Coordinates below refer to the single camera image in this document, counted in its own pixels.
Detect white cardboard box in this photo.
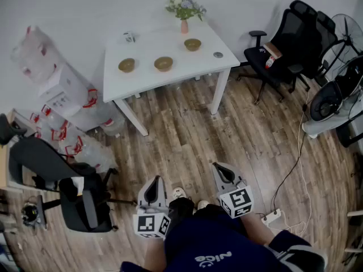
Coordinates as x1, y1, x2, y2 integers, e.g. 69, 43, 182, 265
38, 62, 100, 131

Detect grey and black floor appliance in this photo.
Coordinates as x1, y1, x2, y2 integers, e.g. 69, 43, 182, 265
301, 56, 363, 148

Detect white table leg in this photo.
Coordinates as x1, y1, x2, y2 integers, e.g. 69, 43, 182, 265
113, 99, 149, 137
209, 68, 232, 116

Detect white and purple flower bouquet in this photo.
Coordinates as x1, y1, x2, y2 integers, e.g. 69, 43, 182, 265
165, 0, 207, 22

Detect person's left forearm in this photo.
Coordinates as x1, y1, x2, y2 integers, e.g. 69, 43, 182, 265
143, 236, 168, 272

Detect white power strip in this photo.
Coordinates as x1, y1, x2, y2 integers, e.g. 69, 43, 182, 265
260, 208, 282, 224

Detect black floor cable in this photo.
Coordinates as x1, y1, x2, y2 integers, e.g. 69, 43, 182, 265
271, 102, 309, 212

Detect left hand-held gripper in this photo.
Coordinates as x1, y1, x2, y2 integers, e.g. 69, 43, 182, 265
133, 176, 172, 239

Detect navy blue shirt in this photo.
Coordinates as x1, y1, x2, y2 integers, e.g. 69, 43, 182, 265
120, 204, 327, 272

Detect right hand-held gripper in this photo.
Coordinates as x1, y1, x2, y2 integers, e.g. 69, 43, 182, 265
212, 162, 255, 219

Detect black padded office chair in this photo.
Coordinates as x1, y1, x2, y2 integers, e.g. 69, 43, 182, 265
8, 136, 137, 233

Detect person's right forearm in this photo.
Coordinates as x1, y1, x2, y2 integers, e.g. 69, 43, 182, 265
240, 212, 276, 246

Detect black round device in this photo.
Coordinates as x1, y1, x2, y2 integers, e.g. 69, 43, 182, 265
22, 202, 39, 223

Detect brown ceramic bowl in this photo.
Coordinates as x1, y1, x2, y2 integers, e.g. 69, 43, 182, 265
117, 57, 136, 74
154, 56, 174, 73
184, 38, 202, 52

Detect white floor cable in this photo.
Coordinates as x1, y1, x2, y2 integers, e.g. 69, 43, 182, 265
279, 91, 313, 232

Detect clear bag of plastic bottles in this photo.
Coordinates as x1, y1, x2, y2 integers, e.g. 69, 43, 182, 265
10, 25, 62, 86

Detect black mesh office chair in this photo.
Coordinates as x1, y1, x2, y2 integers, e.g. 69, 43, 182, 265
237, 0, 318, 105
300, 10, 340, 93

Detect black standing fan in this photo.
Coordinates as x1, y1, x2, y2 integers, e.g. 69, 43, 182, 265
322, 13, 363, 80

